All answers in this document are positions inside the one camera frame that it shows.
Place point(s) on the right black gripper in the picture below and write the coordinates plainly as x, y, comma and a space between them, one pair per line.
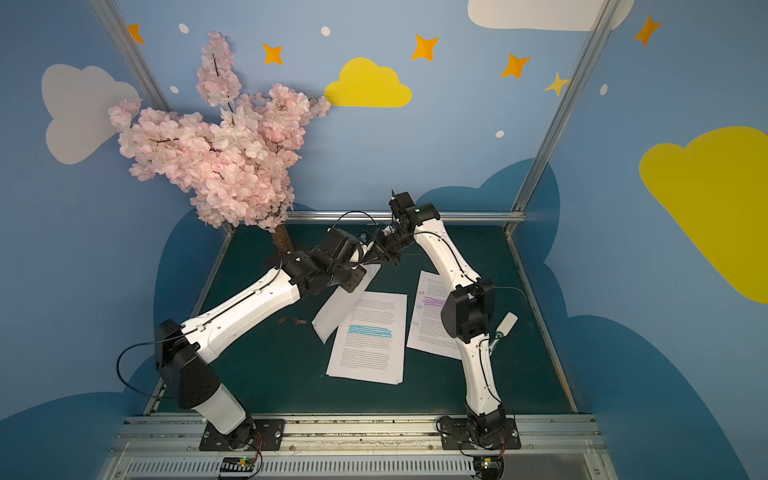
387, 246

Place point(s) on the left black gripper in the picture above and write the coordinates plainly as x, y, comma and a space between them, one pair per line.
351, 274

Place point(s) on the document with pink highlight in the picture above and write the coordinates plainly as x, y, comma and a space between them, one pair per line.
339, 305

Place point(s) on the document with blue highlight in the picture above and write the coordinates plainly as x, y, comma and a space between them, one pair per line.
370, 342

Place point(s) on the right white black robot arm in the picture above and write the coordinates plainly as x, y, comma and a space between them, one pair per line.
466, 313

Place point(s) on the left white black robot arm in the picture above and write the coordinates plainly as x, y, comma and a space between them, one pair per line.
184, 352

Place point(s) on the document with purple highlight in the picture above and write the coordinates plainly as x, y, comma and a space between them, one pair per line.
427, 332

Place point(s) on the pink cherry blossom tree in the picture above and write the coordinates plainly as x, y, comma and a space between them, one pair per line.
236, 170

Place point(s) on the left electronics board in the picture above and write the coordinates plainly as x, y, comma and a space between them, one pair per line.
237, 468

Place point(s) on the electronics board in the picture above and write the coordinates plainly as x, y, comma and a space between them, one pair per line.
488, 468
237, 468

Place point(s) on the right electronics board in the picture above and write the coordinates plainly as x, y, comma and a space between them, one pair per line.
488, 468

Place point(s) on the back aluminium frame bar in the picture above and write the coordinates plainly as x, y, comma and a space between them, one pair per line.
468, 217

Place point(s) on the right aluminium frame post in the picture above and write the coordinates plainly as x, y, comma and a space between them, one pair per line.
582, 70

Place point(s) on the aluminium frame post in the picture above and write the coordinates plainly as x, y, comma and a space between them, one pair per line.
582, 70
118, 30

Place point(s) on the white handled tool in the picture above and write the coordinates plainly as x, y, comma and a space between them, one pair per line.
503, 330

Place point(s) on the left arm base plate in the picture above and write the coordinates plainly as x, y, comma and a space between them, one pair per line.
251, 435

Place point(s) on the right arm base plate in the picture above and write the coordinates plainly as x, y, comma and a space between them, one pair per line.
467, 434

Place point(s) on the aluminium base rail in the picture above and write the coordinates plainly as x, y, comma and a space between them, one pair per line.
359, 447

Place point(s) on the left aluminium frame post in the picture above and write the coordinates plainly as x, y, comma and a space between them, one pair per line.
118, 30

